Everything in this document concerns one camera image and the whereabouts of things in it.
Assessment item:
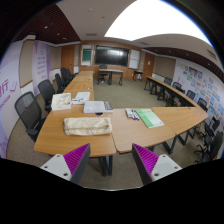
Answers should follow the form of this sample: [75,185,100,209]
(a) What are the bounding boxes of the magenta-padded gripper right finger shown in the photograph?
[131,143,183,186]

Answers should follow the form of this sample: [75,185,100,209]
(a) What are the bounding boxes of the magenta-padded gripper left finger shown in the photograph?
[39,143,92,185]

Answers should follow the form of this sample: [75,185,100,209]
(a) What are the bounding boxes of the cream chevron towel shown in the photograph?
[63,116,113,137]

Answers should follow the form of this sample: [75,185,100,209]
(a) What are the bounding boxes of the green booklet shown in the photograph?
[134,108,165,129]

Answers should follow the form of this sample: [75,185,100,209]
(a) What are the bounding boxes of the blue marker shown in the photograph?
[131,109,140,121]

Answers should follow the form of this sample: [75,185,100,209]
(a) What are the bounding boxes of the white flat box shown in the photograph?
[82,100,114,115]

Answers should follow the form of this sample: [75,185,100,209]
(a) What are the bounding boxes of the white and blue packet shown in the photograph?
[70,97,86,105]

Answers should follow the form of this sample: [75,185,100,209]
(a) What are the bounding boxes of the white open cardboard box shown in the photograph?
[50,92,73,112]

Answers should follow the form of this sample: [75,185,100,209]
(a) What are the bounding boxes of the white paper sheet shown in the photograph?
[74,91,91,101]

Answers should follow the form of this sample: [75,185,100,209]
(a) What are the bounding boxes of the black mesh office chair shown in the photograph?
[37,79,57,114]
[14,91,46,143]

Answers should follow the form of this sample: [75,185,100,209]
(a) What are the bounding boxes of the row of black chairs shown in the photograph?
[54,67,76,94]
[156,77,224,164]

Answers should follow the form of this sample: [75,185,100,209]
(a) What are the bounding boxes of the small wooden side desk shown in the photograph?
[132,69,144,82]

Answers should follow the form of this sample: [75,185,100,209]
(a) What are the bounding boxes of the brown wooden door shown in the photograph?
[60,44,76,74]
[142,52,156,83]

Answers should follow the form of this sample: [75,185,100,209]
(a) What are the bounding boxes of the wooden desk with black legs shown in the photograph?
[97,68,125,87]

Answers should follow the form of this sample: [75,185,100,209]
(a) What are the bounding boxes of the black chair behind desk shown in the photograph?
[98,63,110,84]

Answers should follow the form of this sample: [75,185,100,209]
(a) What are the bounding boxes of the plain white whiteboard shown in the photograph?
[128,49,141,70]

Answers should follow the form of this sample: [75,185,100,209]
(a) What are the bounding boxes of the whiteboard with green sheet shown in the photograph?
[80,44,93,67]

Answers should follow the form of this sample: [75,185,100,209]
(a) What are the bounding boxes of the white ceiling light panel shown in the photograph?
[104,0,212,46]

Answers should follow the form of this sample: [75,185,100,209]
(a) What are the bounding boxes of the colourful wall poster collage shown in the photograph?
[181,63,224,121]

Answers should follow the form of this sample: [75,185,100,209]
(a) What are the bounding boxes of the large purple wall banner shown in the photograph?
[0,39,24,159]

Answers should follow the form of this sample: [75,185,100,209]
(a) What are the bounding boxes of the narrow purple wall banner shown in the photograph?
[32,40,52,88]

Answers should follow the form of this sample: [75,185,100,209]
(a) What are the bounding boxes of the large black wall screen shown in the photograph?
[94,45,130,67]

